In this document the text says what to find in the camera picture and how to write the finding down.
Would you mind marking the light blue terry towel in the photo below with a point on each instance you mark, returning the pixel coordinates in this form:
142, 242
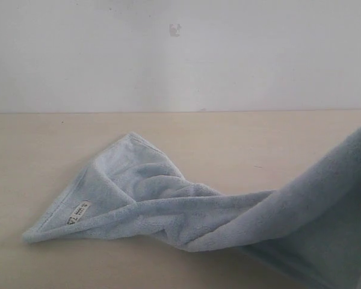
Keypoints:
310, 228

